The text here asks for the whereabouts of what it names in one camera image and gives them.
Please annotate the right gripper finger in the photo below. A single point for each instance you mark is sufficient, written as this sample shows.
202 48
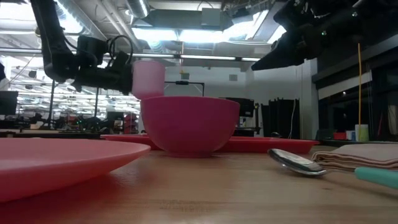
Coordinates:
286 62
280 51

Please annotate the lilac plastic mug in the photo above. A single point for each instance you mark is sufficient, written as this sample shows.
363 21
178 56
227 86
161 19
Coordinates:
148 79

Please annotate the red plastic tray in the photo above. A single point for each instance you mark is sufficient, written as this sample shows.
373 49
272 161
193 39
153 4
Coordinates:
264 145

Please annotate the coral pink plate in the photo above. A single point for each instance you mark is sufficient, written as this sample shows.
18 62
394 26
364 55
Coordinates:
62 161

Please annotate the magenta plastic bowl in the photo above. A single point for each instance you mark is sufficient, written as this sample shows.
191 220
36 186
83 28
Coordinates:
189 124

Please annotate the beige cloth napkin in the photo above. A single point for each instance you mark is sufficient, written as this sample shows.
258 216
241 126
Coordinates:
357 157

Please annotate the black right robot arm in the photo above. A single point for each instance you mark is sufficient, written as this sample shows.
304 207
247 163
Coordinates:
379 15

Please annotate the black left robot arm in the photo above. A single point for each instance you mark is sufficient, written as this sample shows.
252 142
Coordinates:
53 46

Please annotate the black curtain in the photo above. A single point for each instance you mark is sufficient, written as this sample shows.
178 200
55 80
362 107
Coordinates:
280 118

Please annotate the long ceiling tube light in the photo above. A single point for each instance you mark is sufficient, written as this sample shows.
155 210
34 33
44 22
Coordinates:
205 57

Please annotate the grey ceiling box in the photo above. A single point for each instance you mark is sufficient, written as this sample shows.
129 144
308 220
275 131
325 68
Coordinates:
211 17

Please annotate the small red box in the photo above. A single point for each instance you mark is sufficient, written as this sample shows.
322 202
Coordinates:
339 136

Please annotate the blue and white box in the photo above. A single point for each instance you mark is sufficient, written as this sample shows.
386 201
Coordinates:
351 135

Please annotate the black monitor screen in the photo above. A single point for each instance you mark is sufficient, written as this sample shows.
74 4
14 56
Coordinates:
7 102

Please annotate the green wipes container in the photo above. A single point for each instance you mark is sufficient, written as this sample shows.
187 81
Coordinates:
364 133

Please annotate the square wall vent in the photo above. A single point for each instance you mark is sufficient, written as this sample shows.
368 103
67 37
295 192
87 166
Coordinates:
233 77
185 76

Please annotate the black camera rig frame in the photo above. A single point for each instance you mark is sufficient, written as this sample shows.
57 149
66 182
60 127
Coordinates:
186 82
51 105

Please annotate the silver ventilation duct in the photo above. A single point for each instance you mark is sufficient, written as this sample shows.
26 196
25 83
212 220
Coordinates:
138 7

